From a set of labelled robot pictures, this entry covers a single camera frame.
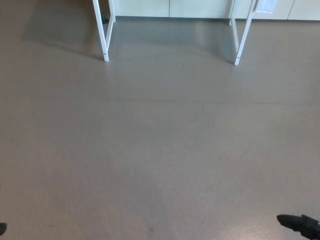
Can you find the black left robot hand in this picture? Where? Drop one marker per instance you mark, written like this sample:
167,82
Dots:
2,227

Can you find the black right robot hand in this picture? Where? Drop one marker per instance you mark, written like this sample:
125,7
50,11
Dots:
305,226

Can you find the white table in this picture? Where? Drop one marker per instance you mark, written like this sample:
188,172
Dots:
102,37

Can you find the small black floor object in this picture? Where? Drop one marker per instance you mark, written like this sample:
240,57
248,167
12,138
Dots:
104,19

